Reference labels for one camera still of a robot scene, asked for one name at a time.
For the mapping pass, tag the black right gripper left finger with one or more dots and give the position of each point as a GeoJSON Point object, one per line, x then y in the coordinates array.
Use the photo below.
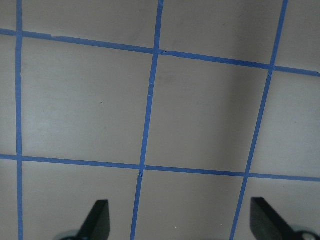
{"type": "Point", "coordinates": [97, 224]}

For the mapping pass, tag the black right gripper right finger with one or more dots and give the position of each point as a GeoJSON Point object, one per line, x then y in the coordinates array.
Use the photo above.
{"type": "Point", "coordinates": [266, 223]}

